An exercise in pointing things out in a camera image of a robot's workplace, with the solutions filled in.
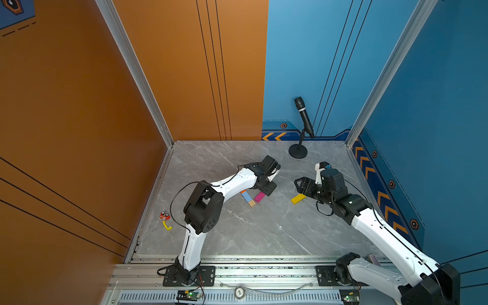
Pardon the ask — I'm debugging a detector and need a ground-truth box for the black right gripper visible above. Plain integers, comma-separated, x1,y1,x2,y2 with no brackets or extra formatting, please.
293,177,335,208

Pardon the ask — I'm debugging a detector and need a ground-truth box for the yellow building block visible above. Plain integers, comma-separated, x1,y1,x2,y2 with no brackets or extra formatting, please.
291,194,306,205

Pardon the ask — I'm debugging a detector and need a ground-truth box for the pink building block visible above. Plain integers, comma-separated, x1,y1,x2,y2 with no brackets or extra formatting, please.
254,192,266,203

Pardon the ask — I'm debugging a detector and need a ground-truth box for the blue building block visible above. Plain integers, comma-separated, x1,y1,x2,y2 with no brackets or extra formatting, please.
241,192,253,203

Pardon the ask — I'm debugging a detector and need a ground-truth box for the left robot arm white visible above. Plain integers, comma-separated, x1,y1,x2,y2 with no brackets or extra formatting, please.
156,156,281,285

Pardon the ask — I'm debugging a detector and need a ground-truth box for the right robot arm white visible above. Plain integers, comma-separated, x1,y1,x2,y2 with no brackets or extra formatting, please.
294,176,461,304

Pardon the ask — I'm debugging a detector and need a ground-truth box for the black microphone stand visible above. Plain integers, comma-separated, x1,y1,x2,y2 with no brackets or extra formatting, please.
288,129,308,159

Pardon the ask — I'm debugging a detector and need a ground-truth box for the black microphone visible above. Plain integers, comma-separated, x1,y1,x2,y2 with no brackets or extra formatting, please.
294,97,315,139

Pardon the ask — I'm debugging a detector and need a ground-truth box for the folded hand fan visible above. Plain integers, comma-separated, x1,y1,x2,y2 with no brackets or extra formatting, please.
365,254,381,267

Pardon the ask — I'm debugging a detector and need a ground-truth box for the right green circuit board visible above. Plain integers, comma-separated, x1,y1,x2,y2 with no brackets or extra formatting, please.
339,290,360,305

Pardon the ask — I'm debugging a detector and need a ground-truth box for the green circuit board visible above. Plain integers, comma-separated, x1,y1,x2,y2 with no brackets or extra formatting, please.
175,289,204,304
339,290,360,305

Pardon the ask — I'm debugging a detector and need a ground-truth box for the small red toy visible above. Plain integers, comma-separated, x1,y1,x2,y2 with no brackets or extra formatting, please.
160,212,171,222

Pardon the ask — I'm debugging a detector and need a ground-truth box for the small yellow hook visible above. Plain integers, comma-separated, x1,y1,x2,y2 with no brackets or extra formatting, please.
163,221,172,231

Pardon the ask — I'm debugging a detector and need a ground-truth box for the round silver disc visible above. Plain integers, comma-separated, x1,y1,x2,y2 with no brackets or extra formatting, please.
234,287,245,300

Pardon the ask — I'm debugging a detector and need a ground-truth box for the left green circuit board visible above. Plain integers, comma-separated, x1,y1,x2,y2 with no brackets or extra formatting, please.
175,289,204,304

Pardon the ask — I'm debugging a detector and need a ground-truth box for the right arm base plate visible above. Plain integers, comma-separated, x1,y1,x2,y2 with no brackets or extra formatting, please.
315,265,367,287

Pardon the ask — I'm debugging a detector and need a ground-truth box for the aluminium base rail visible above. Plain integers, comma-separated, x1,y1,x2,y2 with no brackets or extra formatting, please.
102,255,398,304

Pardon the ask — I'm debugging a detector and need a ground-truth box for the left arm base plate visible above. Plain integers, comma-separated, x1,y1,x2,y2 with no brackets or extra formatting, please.
158,264,216,287

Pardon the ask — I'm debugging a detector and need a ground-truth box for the aluminium corner post right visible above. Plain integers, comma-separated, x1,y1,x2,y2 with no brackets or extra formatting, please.
345,0,438,149

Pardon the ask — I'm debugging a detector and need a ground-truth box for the aluminium corner post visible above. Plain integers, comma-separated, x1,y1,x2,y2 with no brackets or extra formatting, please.
345,0,438,149
95,0,174,149

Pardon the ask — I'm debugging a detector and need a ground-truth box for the aluminium corner post left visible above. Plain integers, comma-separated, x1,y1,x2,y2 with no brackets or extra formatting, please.
95,0,174,149

